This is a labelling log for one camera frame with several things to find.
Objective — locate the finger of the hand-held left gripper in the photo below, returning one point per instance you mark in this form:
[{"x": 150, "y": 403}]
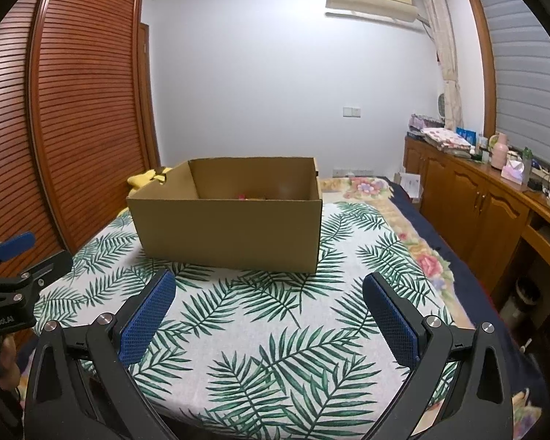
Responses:
[
  {"x": 16, "y": 243},
  {"x": 50, "y": 268}
]

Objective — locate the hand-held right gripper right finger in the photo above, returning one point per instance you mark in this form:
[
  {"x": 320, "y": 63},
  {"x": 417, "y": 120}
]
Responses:
[{"x": 394, "y": 321}]

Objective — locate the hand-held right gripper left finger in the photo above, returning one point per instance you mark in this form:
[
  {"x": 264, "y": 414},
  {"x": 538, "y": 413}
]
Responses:
[{"x": 149, "y": 318}]

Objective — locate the brown cardboard box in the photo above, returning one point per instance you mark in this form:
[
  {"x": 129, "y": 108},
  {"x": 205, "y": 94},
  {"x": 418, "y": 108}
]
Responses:
[{"x": 229, "y": 233}]

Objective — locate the person's left hand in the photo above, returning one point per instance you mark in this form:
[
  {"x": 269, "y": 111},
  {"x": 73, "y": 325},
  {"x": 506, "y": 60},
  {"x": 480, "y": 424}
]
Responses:
[{"x": 5, "y": 362}]

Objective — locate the navy bedsheet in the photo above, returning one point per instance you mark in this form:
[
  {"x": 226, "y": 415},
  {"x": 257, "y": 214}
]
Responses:
[{"x": 444, "y": 247}]

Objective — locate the yellow plush toy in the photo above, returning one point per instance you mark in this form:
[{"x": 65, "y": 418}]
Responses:
[{"x": 142, "y": 178}]

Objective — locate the grey water bottle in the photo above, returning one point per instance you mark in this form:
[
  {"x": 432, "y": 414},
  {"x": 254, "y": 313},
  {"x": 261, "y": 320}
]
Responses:
[{"x": 525, "y": 305}]

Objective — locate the floral blanket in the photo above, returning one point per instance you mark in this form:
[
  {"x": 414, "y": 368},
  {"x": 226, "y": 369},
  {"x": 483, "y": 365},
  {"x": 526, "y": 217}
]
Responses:
[{"x": 371, "y": 190}]

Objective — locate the white paper bag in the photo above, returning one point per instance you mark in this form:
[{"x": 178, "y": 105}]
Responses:
[{"x": 408, "y": 187}]

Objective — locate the wooden cabinet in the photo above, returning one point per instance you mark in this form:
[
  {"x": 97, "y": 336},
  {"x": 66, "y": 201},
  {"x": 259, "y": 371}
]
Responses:
[{"x": 476, "y": 201}]

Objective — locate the wooden louvered wardrobe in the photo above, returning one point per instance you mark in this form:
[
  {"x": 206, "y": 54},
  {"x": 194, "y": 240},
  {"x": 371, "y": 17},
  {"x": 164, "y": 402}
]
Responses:
[{"x": 82, "y": 101}]

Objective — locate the folded floral cloth stack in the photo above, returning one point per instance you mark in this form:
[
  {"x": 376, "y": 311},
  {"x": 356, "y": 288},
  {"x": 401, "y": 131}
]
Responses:
[{"x": 447, "y": 140}]

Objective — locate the pink tissue box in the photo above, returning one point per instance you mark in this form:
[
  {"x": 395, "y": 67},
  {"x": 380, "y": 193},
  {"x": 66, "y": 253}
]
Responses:
[{"x": 513, "y": 169}]

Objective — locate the blue packets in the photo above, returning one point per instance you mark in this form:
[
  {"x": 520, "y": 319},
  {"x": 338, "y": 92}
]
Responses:
[{"x": 466, "y": 135}]

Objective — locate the purple cloth bundle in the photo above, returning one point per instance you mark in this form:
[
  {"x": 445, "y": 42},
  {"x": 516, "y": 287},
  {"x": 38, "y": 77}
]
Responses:
[{"x": 421, "y": 123}]

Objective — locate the pink thermos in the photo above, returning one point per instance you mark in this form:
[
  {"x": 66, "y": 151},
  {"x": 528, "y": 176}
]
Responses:
[{"x": 500, "y": 151}]

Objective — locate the green bottle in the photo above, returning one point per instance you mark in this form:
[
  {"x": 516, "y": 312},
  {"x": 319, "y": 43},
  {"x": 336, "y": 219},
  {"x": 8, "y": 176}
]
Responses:
[{"x": 526, "y": 162}]

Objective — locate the small white fan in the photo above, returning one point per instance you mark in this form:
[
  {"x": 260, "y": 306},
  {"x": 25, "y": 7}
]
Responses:
[{"x": 441, "y": 105}]

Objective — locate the floral curtain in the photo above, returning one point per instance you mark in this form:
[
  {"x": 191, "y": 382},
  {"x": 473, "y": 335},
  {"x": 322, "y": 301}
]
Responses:
[{"x": 444, "y": 55}]

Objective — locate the grey window blind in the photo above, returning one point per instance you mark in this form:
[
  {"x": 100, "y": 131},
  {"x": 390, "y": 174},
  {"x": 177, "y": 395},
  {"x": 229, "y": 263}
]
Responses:
[{"x": 527, "y": 78}]

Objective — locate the white wall switch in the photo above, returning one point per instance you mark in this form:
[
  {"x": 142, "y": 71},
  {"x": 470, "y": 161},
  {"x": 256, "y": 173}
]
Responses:
[{"x": 351, "y": 111}]

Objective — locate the wooden window frame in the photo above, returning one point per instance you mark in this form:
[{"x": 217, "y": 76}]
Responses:
[{"x": 481, "y": 55}]

